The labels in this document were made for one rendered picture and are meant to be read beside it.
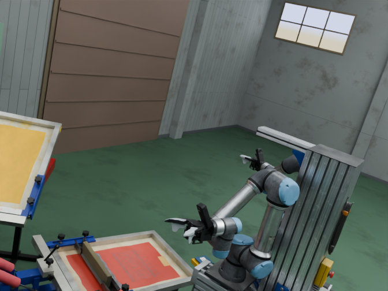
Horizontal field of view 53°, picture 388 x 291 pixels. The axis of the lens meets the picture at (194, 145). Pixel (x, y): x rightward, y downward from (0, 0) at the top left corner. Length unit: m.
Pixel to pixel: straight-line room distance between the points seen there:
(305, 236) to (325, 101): 9.18
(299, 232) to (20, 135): 1.99
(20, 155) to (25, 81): 3.23
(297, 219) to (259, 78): 9.83
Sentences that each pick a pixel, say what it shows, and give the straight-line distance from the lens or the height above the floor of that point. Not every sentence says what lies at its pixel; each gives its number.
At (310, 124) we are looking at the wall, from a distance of 11.30.
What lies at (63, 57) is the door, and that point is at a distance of 6.29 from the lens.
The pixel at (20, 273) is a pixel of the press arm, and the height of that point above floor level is 1.04.
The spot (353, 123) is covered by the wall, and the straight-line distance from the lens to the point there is 11.05.
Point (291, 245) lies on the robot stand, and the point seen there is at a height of 1.51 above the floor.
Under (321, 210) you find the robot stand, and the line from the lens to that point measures 2.10.
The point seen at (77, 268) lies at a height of 0.95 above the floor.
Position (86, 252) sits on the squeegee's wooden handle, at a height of 1.03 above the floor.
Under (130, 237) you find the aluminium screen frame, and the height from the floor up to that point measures 0.99.
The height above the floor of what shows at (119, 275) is 0.95.
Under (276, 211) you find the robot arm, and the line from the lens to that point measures 1.92.
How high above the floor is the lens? 2.44
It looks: 16 degrees down
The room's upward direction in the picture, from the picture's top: 15 degrees clockwise
